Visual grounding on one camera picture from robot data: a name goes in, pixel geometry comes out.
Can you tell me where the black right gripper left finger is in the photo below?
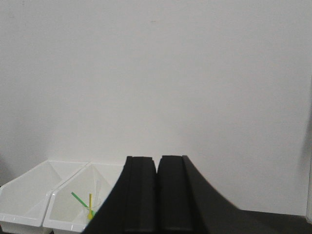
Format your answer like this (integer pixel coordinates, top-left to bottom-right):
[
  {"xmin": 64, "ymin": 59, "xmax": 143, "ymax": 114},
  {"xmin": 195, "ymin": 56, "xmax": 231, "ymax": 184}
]
[{"xmin": 84, "ymin": 156, "xmax": 156, "ymax": 234}]

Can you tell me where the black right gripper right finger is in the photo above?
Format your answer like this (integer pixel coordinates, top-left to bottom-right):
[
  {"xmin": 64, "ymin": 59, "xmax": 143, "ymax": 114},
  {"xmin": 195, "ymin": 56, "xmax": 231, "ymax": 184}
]
[{"xmin": 157, "ymin": 156, "xmax": 312, "ymax": 234}]

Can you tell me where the middle white storage bin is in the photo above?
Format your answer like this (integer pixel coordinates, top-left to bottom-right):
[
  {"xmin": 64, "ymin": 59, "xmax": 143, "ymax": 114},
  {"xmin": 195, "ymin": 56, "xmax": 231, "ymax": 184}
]
[{"xmin": 43, "ymin": 162, "xmax": 123, "ymax": 234}]

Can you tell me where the white storage bin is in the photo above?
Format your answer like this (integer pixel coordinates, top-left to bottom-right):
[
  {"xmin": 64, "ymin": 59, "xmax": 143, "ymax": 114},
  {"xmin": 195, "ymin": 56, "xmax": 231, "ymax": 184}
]
[
  {"xmin": 0, "ymin": 160, "xmax": 87, "ymax": 234},
  {"xmin": 43, "ymin": 162, "xmax": 123, "ymax": 234}
]

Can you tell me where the left white storage bin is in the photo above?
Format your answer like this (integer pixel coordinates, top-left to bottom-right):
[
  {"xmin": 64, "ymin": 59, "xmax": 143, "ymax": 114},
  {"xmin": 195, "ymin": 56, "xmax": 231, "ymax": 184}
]
[{"xmin": 0, "ymin": 160, "xmax": 87, "ymax": 234}]

